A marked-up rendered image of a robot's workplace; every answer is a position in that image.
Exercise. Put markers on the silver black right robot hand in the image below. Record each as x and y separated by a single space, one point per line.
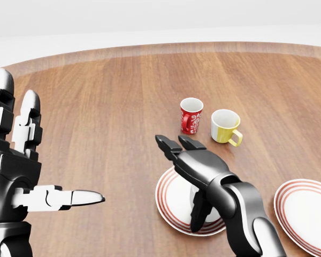
200 163

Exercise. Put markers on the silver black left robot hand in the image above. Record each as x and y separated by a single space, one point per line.
13 174

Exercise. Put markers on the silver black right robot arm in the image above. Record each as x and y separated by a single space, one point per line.
247 211

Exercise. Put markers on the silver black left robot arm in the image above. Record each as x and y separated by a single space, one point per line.
13 238

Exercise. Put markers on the yellow and white mug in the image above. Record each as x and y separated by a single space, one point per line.
222 131

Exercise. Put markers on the red mug with white pattern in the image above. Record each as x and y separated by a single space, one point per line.
194 120

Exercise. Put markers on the white plate with red rings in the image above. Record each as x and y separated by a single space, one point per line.
174 198
305 211

